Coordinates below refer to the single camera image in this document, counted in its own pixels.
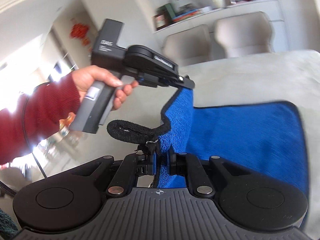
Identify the white sideboard cabinet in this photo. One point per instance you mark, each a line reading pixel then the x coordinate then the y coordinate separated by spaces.
pixel 271 8

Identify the red Chinese knot ornament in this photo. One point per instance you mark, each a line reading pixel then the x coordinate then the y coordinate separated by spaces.
pixel 79 31

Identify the beige chair right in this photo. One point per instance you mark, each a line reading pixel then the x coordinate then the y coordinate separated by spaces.
pixel 244 34

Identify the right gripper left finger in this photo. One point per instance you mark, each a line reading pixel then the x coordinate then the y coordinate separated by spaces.
pixel 128 171

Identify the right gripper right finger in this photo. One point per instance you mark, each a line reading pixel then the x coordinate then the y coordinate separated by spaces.
pixel 189 166

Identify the blue grey microfibre towel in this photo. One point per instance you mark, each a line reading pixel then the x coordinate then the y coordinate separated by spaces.
pixel 265 137

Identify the beige chair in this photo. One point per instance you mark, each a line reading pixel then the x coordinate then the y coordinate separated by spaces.
pixel 189 47
pixel 244 34

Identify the red sleeve left forearm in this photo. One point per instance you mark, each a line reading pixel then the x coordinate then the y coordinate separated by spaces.
pixel 38 116

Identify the person's left hand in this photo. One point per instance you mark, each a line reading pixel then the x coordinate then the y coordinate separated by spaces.
pixel 85 77

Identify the stack of books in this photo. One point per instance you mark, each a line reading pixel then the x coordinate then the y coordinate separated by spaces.
pixel 187 15

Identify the framed picture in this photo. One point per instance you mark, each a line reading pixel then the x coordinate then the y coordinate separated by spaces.
pixel 160 21

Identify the beige chair left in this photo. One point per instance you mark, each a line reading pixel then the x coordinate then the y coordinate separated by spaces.
pixel 189 47

